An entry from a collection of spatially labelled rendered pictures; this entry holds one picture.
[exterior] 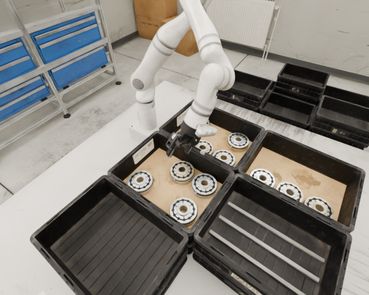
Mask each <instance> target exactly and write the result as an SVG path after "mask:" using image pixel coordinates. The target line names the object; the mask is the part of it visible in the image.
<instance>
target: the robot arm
mask: <svg viewBox="0 0 369 295"><path fill-rule="evenodd" d="M179 1H180V4H181V6H182V8H183V10H184V11H183V12H182V13H181V14H180V15H179V16H178V17H176V18H174V19H173V20H171V21H169V22H168V23H166V24H164V25H163V26H162V27H161V28H160V29H159V30H158V31H157V33H156V35H155V37H154V38H153V40H152V42H151V44H150V46H149V47H148V50H147V52H146V54H145V56H144V58H143V60H142V63H141V64H140V65H139V67H138V68H137V69H136V70H135V71H134V73H133V74H132V75H131V79H130V82H131V86H132V88H133V89H134V90H136V91H137V92H136V103H137V107H138V110H137V114H138V121H139V124H140V126H141V128H142V129H144V130H146V131H149V130H153V129H155V128H156V126H157V121H156V109H155V74H156V72H157V71H158V70H159V69H160V68H161V67H162V66H163V65H164V64H165V62H166V61H167V60H168V58H169V57H170V56H171V55H172V53H173V52H174V51H175V49H176V48H177V46H178V44H179V43H180V41H181V40H182V39H183V37H184V36H185V34H186V33H187V32H188V30H189V29H190V28H191V27H192V30H193V33H194V36H195V38H196V42H197V46H198V49H199V53H200V57H201V59H202V61H203V62H204V63H205V64H207V65H206V66H205V68H204V69H203V71H202V72H201V75H200V79H199V85H198V89H197V94H196V97H195V99H194V101H193V103H192V105H191V107H190V108H189V110H188V111H187V113H186V115H185V117H184V119H183V122H182V124H181V126H180V128H181V131H180V132H179V133H178V134H175V132H173V133H172V134H171V136H170V138H169V139H168V141H167V142H166V147H167V148H168V150H167V152H166V155H167V157H168V158H171V157H172V155H173V152H174V151H175V149H176V148H178V147H181V145H184V144H187V146H186V148H185V149H184V152H185V153H186V154H189V152H190V151H191V149H192V147H194V146H195V145H198V144H199V142H200V139H201V138H203V137H208V136H214V135H215V134H216V133H217V129H216V128H214V127H212V126H209V125H207V124H206V123H207V121H208V120H209V117H210V115H211V113H212V111H213V109H214V107H215V106H216V103H217V100H216V98H215V96H213V91H214V89H216V90H222V91H225V90H229V89H230V88H231V87H232V86H233V84H234V81H235V73H234V69H233V67H232V65H231V63H230V61H229V59H228V58H227V56H226V54H225V53H224V51H223V48H222V45H221V42H220V38H219V35H218V32H217V30H216V28H215V26H214V24H213V23H212V21H211V20H210V18H209V16H208V15H207V14H206V11H205V10H206V9H207V7H208V6H209V4H210V2H211V0H179ZM196 139H197V141H196ZM177 140H178V141H179V142H180V143H177ZM174 144H176V146H174ZM173 146H174V147H173Z"/></svg>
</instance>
